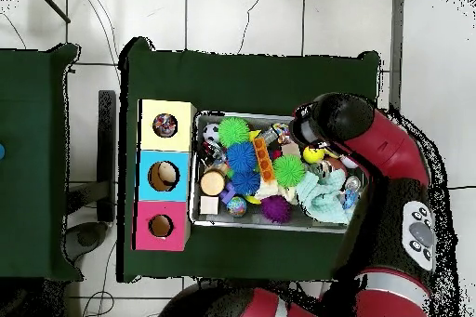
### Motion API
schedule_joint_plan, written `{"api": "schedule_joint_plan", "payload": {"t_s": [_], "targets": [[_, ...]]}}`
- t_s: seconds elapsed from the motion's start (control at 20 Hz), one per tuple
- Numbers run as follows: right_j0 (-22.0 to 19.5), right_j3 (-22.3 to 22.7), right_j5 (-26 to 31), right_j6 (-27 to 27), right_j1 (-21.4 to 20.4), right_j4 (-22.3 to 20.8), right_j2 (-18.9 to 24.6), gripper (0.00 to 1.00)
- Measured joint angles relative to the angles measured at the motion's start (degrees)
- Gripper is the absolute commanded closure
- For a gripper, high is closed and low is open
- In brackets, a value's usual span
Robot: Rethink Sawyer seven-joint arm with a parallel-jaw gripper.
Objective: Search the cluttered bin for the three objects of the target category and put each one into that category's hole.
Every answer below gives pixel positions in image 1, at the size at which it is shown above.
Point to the polka dot cloth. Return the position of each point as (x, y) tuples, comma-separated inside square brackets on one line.
[(281, 132), (164, 125)]

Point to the light teal cloth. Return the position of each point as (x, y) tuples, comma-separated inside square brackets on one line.
[(323, 198)]

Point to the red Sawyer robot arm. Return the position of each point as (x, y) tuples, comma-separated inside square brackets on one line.
[(386, 146)]

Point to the shallow metal mesh bin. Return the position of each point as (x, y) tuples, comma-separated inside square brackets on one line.
[(208, 222)]

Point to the wooden box with three holes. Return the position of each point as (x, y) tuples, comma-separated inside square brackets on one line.
[(148, 138)]

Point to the blue spiky rubber ball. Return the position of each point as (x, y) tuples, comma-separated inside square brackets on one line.
[(241, 157)]

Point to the green spiky rubber ball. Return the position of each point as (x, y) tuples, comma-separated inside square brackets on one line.
[(289, 170), (233, 132)]

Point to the black and white soccer ball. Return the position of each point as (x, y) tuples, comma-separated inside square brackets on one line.
[(211, 132)]

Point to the purple spiky ball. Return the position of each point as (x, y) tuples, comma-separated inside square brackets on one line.
[(276, 209)]

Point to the yellow smiley face ball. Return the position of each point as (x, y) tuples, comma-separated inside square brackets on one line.
[(311, 155)]

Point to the dark green table cloth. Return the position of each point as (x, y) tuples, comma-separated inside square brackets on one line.
[(33, 108), (241, 82)]

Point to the white baseball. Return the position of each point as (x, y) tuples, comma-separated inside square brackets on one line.
[(347, 162)]

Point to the black tripod leg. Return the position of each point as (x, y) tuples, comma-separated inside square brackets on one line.
[(52, 4)]

